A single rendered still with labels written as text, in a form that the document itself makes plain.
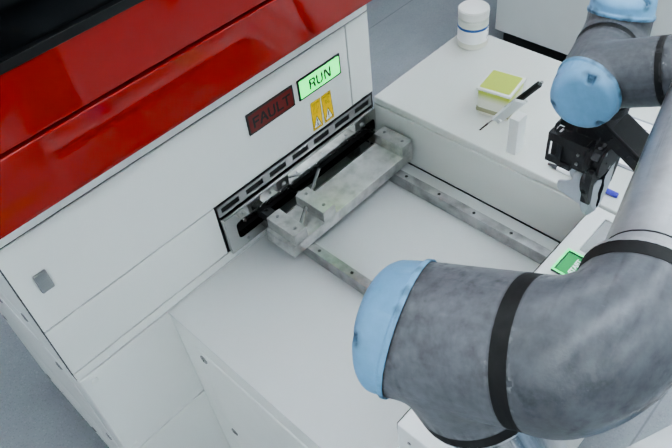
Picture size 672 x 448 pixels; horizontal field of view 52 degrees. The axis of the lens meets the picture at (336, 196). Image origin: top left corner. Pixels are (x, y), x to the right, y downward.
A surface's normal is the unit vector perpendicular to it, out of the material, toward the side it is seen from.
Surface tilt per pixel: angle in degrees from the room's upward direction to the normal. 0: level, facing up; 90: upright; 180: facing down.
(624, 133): 32
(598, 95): 90
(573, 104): 90
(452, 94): 0
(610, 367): 45
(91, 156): 90
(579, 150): 90
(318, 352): 0
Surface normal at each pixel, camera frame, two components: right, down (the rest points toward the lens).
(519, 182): -0.69, 0.56
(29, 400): -0.10, -0.71
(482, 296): -0.40, -0.74
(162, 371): 0.72, 0.43
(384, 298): -0.54, -0.58
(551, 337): -0.38, -0.43
